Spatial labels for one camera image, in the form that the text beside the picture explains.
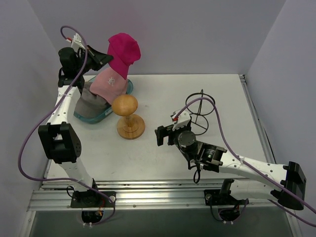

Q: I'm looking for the magenta baseball cap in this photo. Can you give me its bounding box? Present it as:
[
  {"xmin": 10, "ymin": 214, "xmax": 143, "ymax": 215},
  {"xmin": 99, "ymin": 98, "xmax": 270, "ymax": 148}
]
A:
[{"xmin": 108, "ymin": 33, "xmax": 141, "ymax": 79}]

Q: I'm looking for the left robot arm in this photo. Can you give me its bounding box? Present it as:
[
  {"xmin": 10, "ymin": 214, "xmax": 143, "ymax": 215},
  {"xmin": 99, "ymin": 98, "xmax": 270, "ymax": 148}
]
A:
[{"xmin": 38, "ymin": 46, "xmax": 113, "ymax": 207}]

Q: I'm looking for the light pink baseball cap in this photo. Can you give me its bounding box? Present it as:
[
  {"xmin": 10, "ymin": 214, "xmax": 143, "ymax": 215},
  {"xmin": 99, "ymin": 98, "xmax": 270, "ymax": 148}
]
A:
[{"xmin": 89, "ymin": 67, "xmax": 128, "ymax": 105}]

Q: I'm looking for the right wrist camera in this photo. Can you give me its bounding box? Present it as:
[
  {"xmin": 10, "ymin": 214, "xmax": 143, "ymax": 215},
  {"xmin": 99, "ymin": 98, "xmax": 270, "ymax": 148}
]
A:
[{"xmin": 170, "ymin": 110, "xmax": 191, "ymax": 131}]

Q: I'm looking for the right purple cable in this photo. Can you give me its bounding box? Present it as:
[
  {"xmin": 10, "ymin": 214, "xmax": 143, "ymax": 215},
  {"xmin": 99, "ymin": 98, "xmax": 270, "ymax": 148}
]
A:
[{"xmin": 175, "ymin": 96, "xmax": 316, "ymax": 215}]

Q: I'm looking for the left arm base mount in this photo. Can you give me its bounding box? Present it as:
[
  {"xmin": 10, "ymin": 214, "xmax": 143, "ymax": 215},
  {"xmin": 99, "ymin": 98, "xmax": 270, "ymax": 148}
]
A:
[{"xmin": 70, "ymin": 190, "xmax": 116, "ymax": 208}]

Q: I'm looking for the grey bucket hat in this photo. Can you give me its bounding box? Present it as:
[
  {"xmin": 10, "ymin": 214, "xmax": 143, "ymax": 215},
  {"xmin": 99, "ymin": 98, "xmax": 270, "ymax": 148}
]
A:
[{"xmin": 74, "ymin": 81, "xmax": 110, "ymax": 119}]

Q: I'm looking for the aluminium frame rail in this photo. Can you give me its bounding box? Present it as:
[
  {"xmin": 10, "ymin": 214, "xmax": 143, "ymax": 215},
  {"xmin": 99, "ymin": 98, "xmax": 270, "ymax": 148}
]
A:
[{"xmin": 27, "ymin": 180, "xmax": 294, "ymax": 213}]

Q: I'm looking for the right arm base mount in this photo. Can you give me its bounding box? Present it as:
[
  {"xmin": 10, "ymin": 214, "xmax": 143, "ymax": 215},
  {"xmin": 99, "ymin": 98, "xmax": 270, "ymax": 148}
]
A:
[{"xmin": 203, "ymin": 189, "xmax": 249, "ymax": 206}]

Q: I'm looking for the black wire hat stand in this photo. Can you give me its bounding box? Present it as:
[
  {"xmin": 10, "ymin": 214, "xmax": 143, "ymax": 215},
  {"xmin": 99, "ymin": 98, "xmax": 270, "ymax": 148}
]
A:
[{"xmin": 185, "ymin": 89, "xmax": 215, "ymax": 136}]

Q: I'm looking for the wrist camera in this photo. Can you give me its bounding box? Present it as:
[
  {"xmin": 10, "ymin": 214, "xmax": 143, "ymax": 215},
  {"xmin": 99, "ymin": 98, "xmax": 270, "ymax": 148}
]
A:
[
  {"xmin": 70, "ymin": 33, "xmax": 85, "ymax": 52},
  {"xmin": 170, "ymin": 110, "xmax": 191, "ymax": 131}
]

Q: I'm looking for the wooden mushroom hat stand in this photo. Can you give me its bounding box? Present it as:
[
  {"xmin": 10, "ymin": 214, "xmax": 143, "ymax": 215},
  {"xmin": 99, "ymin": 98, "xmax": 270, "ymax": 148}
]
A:
[{"xmin": 112, "ymin": 94, "xmax": 145, "ymax": 140}]

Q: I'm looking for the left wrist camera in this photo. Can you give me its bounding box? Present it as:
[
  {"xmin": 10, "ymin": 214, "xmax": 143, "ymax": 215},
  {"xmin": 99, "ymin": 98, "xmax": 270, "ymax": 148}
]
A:
[{"xmin": 70, "ymin": 33, "xmax": 85, "ymax": 52}]

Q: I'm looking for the teal plastic basin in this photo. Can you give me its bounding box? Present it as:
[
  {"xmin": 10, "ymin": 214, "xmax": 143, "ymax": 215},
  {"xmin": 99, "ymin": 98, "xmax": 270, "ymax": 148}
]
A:
[{"xmin": 74, "ymin": 79, "xmax": 134, "ymax": 124}]

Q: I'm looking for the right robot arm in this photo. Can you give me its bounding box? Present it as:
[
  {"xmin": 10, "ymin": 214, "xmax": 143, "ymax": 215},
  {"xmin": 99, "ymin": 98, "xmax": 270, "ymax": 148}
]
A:
[{"xmin": 155, "ymin": 119, "xmax": 306, "ymax": 210}]

